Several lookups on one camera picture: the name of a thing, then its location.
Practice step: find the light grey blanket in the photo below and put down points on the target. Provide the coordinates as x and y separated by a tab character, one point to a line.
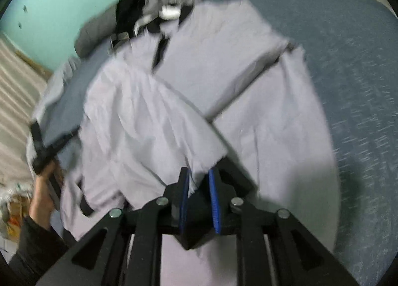
54	84

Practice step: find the colourful plastic bag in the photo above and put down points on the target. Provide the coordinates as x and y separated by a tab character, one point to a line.
14	214

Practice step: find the person's left forearm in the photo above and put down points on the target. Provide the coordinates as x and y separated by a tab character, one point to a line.
34	248

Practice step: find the black shorts with white piping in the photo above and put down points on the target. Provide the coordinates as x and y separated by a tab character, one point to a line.
130	6

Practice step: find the light grey jacket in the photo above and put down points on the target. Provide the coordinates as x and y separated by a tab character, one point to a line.
248	118

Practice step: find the wooden window frame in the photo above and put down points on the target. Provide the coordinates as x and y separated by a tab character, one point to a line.
34	62

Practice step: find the white sock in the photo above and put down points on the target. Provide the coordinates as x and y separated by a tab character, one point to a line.
169	12

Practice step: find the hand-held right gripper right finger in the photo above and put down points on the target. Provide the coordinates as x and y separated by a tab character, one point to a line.
214	202

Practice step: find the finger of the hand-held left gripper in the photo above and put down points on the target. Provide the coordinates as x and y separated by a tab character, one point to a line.
63	143

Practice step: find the person's left hand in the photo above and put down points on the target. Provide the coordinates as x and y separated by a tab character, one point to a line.
40	202

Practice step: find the striped cream curtain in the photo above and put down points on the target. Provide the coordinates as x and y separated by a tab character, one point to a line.
15	118

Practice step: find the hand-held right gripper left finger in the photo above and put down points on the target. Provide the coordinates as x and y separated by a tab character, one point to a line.
184	202

